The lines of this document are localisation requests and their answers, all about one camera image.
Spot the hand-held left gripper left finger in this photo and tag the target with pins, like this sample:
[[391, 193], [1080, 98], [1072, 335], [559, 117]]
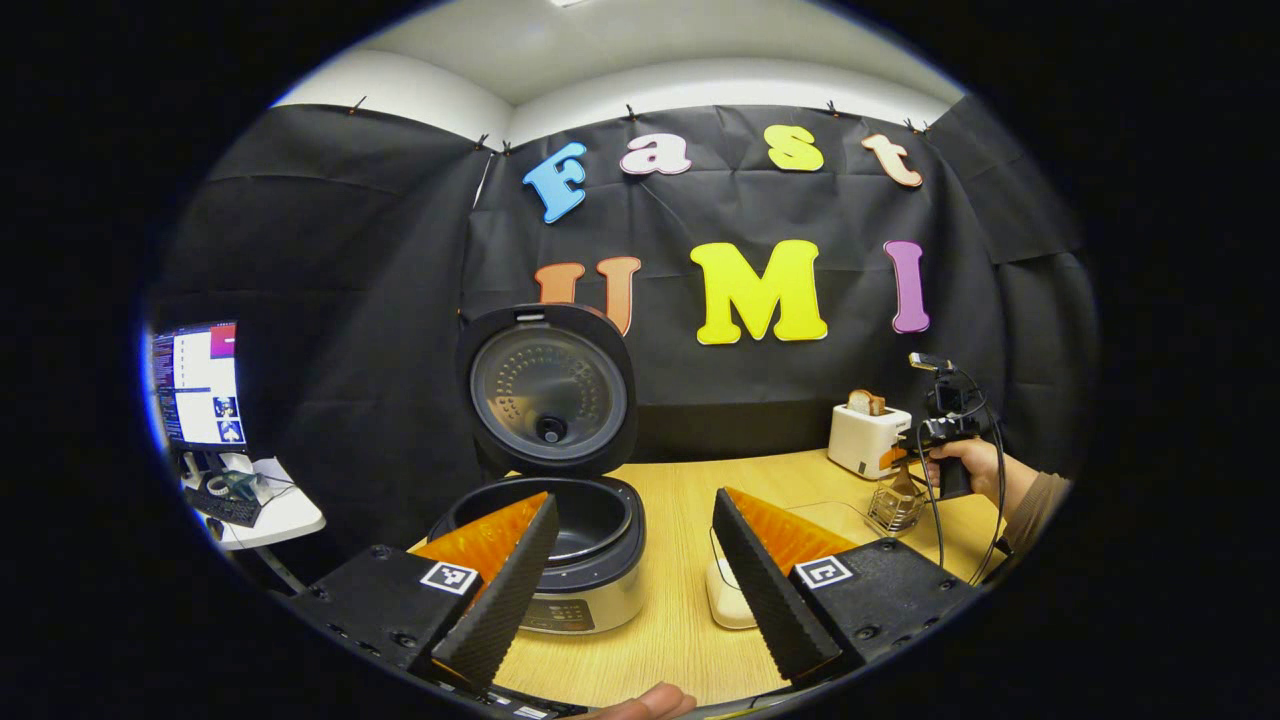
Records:
[[500, 600]]

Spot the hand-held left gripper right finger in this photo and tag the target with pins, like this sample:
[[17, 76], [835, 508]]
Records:
[[765, 600]]

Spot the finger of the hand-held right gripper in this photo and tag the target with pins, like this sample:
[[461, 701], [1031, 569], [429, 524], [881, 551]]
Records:
[[915, 450]]

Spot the wooden spoon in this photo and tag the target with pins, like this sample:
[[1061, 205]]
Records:
[[903, 485]]

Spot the grey silver rice cooker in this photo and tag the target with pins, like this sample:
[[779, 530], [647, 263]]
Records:
[[585, 570]]

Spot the white toaster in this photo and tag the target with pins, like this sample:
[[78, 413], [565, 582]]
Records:
[[865, 440]]

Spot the toast slice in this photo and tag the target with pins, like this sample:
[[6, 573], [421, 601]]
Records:
[[866, 402]]

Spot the white side table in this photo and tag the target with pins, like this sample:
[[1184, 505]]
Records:
[[290, 510]]

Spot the dark teal desk item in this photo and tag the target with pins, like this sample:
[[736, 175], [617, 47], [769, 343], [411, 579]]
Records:
[[245, 485]]

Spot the black keyboard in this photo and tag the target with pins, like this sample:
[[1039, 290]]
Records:
[[225, 508]]

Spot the black computer mouse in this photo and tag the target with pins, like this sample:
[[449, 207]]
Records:
[[215, 528]]

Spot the white tape roll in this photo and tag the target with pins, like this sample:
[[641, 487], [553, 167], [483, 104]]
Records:
[[218, 487]]

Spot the black backdrop cloth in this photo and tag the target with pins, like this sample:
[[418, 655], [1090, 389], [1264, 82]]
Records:
[[350, 300]]

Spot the computer monitor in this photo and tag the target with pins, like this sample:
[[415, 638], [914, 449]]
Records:
[[200, 385]]

